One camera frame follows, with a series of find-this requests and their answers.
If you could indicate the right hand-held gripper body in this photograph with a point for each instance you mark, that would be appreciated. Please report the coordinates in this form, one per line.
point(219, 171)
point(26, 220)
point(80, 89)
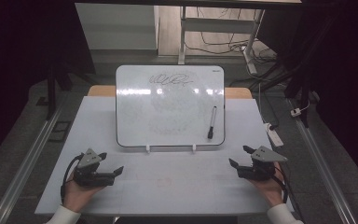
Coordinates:
point(261, 166)

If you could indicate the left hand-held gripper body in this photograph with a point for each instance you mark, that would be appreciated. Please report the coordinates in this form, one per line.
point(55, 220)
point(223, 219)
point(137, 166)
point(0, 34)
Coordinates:
point(88, 169)

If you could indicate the black and white marker pen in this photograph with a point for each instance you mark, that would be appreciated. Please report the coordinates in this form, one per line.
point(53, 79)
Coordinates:
point(212, 119)

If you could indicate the white whiteboard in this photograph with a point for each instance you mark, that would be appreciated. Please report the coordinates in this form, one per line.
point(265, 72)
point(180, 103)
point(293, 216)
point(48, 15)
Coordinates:
point(167, 118)

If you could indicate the person's right hand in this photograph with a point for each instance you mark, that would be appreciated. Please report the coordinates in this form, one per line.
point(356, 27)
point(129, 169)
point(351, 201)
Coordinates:
point(268, 189)

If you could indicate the person's left hand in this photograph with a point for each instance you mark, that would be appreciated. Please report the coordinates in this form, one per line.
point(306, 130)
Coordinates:
point(79, 196)

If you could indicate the white power strip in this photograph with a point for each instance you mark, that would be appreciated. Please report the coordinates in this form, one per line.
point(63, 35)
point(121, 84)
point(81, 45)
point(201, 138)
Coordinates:
point(274, 135)

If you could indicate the black plug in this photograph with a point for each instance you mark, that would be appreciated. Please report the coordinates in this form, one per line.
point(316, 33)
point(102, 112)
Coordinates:
point(272, 127)

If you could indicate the white whiteboard stand clip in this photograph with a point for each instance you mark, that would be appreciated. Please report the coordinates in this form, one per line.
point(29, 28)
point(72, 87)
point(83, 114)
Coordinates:
point(148, 148)
point(194, 148)

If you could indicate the small white adapter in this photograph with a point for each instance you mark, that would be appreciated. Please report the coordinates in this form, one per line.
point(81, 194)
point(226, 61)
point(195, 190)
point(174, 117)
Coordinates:
point(296, 112)

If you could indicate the black metal stand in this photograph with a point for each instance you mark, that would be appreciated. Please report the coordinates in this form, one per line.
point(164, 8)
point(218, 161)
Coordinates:
point(298, 81)
point(52, 90)

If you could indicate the grey cabinet panel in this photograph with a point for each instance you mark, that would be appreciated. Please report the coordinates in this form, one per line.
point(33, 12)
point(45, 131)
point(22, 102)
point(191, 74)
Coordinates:
point(116, 26)

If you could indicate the aluminium floor rail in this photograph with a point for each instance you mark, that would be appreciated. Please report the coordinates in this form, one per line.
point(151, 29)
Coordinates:
point(28, 161)
point(323, 161)

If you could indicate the white metal desk frame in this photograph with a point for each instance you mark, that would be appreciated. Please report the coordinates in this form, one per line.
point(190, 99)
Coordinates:
point(217, 25)

